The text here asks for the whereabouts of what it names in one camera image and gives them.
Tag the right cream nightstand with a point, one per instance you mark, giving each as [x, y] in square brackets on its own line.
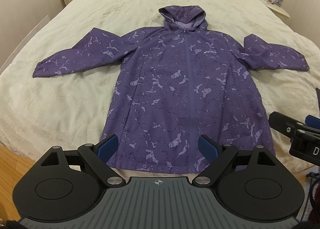
[278, 11]

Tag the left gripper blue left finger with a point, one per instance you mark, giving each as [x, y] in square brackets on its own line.
[95, 158]

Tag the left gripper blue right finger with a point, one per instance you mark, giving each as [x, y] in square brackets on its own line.
[220, 158]

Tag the cream floral bedspread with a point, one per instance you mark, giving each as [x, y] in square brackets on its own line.
[70, 110]

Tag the purple patterned hooded jacket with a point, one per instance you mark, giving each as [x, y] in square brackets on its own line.
[176, 83]

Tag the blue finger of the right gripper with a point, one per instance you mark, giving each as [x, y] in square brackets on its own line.
[290, 127]
[312, 122]

